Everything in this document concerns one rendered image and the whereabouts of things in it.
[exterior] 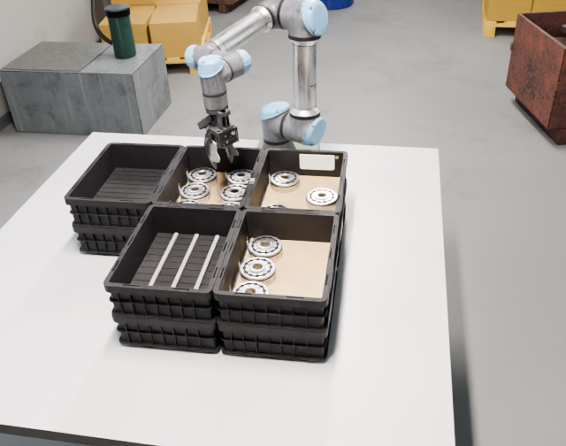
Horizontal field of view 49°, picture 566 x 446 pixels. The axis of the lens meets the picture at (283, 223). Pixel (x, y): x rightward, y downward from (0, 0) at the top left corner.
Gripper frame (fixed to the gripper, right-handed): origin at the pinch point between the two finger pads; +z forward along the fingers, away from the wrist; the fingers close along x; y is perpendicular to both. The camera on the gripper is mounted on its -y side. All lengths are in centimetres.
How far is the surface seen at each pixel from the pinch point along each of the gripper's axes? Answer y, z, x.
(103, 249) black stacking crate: -17, 25, -41
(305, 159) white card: 2.3, 10.3, 32.0
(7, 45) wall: -340, 34, 7
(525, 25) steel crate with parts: -94, 40, 292
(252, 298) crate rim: 56, 9, -25
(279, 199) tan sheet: 9.2, 17.0, 15.2
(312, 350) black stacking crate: 65, 28, -14
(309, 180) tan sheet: 5.9, 17.2, 30.8
